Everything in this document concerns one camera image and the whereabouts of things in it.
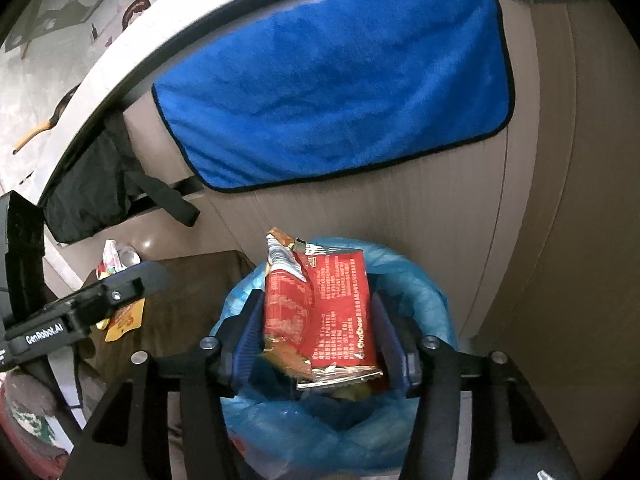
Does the orange yellow snack packet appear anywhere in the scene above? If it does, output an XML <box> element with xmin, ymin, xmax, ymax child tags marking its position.
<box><xmin>104</xmin><ymin>299</ymin><xmax>147</xmax><ymax>343</ymax></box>

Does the black wok wooden handle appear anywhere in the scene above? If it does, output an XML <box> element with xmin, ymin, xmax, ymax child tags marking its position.
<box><xmin>12</xmin><ymin>82</ymin><xmax>83</xmax><ymax>153</ymax></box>

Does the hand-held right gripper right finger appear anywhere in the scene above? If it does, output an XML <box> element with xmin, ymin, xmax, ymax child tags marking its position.
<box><xmin>369</xmin><ymin>292</ymin><xmax>583</xmax><ymax>480</ymax></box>

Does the bin with blue bag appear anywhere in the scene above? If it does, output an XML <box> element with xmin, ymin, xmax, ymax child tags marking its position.
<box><xmin>210</xmin><ymin>235</ymin><xmax>458</xmax><ymax>480</ymax></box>

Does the blue towel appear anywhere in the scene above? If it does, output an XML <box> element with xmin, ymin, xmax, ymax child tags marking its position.
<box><xmin>151</xmin><ymin>0</ymin><xmax>516</xmax><ymax>193</ymax></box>

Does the light wood kitchen cabinet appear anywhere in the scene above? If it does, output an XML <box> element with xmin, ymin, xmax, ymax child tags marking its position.
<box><xmin>45</xmin><ymin>0</ymin><xmax>640</xmax><ymax>480</ymax></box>

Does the black cloth bag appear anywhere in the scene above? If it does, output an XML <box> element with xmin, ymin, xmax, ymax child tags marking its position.
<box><xmin>40</xmin><ymin>110</ymin><xmax>201</xmax><ymax>243</ymax></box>

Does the red snack packet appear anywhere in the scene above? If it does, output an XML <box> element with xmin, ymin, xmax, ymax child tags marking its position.
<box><xmin>261</xmin><ymin>227</ymin><xmax>313</xmax><ymax>380</ymax></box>
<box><xmin>292</xmin><ymin>240</ymin><xmax>385</xmax><ymax>391</ymax></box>

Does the grey range hood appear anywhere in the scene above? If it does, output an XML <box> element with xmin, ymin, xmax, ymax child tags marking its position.
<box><xmin>2</xmin><ymin>0</ymin><xmax>143</xmax><ymax>56</ymax></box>

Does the grey green printed cloth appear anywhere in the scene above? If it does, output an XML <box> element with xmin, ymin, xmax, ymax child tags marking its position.
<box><xmin>0</xmin><ymin>375</ymin><xmax>71</xmax><ymax>466</ymax></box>

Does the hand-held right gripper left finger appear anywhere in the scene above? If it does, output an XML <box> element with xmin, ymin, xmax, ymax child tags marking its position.
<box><xmin>65</xmin><ymin>287</ymin><xmax>266</xmax><ymax>480</ymax></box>

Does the crumpled printed white wrapper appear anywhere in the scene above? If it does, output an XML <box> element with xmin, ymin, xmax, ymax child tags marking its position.
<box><xmin>97</xmin><ymin>239</ymin><xmax>127</xmax><ymax>278</ymax></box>

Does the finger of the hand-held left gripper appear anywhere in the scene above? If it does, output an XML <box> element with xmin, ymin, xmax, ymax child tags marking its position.
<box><xmin>97</xmin><ymin>260</ymin><xmax>168</xmax><ymax>318</ymax></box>

